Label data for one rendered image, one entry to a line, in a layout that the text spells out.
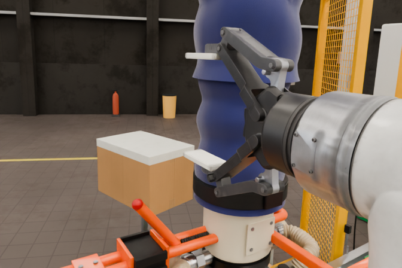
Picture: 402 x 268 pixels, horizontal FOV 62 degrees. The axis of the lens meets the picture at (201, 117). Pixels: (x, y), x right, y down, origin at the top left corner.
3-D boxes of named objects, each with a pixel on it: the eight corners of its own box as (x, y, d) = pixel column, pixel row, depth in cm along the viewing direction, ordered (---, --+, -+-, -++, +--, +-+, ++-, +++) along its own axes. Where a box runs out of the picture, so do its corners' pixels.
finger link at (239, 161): (282, 127, 35) (288, 139, 35) (230, 170, 44) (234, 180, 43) (253, 130, 33) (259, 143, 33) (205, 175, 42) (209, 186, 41)
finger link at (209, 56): (214, 60, 39) (215, 53, 39) (185, 58, 45) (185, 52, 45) (235, 60, 40) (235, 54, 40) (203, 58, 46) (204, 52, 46)
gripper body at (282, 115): (295, 94, 26) (224, 83, 34) (286, 196, 28) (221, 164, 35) (353, 90, 30) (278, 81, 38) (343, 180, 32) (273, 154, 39)
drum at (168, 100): (175, 116, 893) (176, 93, 882) (176, 118, 857) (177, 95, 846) (161, 116, 887) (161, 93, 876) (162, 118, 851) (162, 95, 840)
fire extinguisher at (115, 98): (107, 116, 864) (107, 90, 851) (116, 114, 887) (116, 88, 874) (115, 117, 847) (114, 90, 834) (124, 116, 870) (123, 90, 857)
